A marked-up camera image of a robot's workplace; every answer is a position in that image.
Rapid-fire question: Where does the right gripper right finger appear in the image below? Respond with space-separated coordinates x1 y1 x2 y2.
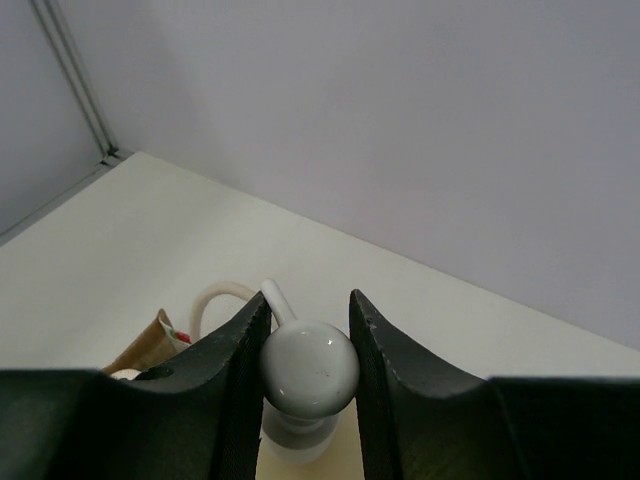
349 290 639 479

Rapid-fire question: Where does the watermelon print canvas bag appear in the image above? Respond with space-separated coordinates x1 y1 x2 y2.
102 281 255 377

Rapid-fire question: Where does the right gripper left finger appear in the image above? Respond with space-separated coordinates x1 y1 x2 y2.
1 295 271 479

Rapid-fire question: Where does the left aluminium frame post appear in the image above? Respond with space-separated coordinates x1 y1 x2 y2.
1 1 130 243

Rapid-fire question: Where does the cream pump soap bottle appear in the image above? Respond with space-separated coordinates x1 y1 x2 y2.
259 279 360 465

